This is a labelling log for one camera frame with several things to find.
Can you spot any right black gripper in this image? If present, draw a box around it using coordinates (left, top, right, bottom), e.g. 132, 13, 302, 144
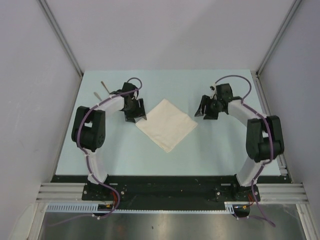
194, 94, 223, 120

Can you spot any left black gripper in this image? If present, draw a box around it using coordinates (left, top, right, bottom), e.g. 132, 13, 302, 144
123, 98, 146, 123

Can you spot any white cloth napkin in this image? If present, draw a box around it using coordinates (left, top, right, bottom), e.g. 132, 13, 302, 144
135, 99, 198, 153

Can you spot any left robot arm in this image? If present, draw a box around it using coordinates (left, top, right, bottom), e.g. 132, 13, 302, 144
71, 77, 147, 200

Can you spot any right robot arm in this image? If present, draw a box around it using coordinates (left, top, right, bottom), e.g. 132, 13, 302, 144
194, 83, 285, 201

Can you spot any copper spoon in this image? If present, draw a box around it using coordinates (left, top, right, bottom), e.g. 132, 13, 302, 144
100, 81, 110, 95

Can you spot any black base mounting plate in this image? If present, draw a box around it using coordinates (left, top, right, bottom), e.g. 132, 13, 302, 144
51, 175, 291, 210

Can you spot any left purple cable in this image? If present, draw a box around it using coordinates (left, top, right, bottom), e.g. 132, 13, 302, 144
76, 76, 143, 226

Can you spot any purple cable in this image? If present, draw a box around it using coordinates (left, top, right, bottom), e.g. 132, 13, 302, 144
76, 76, 143, 226
214, 75, 277, 228

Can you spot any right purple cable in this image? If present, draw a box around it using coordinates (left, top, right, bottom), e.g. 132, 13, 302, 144
214, 75, 277, 228

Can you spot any right aluminium frame post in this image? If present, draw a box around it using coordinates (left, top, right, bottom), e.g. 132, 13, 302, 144
257, 0, 305, 76

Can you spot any aluminium frame post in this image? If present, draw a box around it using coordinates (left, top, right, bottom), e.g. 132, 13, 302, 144
257, 0, 305, 76
37, 0, 84, 77

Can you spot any white slotted cable duct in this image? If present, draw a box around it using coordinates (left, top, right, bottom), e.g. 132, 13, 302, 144
46, 202, 250, 215

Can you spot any aluminium cross rail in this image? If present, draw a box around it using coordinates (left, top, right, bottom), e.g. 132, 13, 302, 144
36, 183, 309, 204

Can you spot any left aluminium frame post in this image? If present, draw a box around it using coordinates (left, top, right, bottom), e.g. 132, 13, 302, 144
37, 0, 84, 77

